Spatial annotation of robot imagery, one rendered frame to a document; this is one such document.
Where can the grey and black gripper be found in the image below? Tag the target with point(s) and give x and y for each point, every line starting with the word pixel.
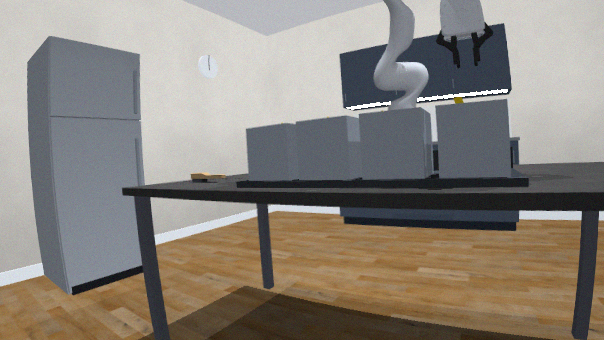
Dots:
pixel 460 17

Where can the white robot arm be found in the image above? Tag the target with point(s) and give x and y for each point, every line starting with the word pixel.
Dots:
pixel 390 75

